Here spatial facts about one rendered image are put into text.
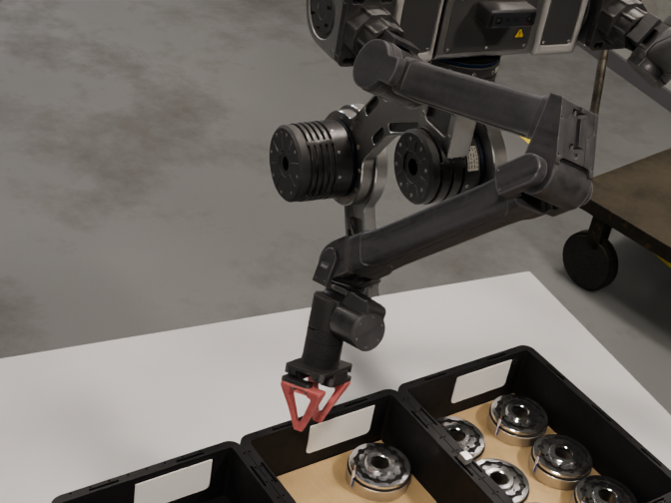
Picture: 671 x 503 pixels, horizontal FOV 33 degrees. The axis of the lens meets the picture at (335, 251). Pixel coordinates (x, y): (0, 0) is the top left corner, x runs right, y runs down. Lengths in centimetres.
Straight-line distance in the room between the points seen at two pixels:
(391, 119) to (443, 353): 50
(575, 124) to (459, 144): 64
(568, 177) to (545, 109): 9
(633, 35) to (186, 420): 104
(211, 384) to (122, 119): 250
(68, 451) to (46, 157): 236
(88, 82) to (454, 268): 178
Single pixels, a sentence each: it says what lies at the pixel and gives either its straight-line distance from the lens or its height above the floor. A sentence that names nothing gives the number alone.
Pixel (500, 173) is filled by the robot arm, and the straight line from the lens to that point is 144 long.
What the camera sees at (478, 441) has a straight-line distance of 196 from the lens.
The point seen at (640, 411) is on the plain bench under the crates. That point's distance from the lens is 241.
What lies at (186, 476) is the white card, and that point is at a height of 90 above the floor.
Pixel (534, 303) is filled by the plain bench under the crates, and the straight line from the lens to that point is 261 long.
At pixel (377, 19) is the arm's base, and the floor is 148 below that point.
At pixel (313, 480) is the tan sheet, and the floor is 83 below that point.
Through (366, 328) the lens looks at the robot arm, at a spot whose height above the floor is 117.
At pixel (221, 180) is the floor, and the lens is 423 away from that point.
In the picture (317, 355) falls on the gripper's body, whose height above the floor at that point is 109.
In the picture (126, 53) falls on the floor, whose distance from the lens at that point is 514.
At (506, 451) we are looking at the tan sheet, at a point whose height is 83.
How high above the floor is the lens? 213
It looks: 33 degrees down
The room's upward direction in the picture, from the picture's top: 10 degrees clockwise
